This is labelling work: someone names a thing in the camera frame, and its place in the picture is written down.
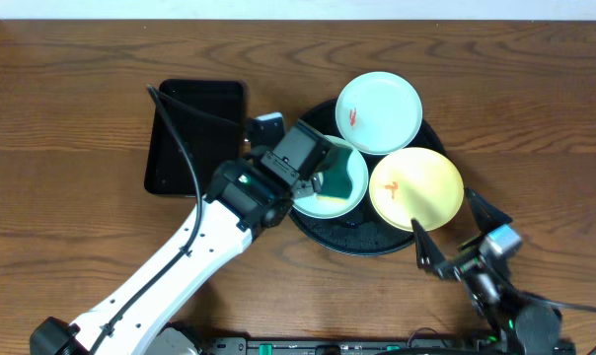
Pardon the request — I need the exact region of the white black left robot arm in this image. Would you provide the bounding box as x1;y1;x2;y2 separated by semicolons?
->
30;121;336;354

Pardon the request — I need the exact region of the green yellow sponge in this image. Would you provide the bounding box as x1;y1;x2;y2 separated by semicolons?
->
316;146;353;203

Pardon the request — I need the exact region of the yellow plate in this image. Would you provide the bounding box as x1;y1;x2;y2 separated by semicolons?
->
368;147;464;232

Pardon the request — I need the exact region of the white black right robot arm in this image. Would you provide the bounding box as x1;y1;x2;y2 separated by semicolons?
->
411;187;571;354

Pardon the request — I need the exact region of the mint plate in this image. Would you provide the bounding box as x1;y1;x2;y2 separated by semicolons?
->
335;71;423;156
294;135;369;219

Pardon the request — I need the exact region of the black rectangular tray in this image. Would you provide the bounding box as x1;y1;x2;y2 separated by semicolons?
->
144;79;246;196

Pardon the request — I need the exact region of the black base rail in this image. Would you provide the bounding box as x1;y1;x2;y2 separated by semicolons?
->
149;322;578;355

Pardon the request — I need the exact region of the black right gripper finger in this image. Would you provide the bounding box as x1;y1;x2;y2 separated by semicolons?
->
411;219;447;274
465;187;513;234

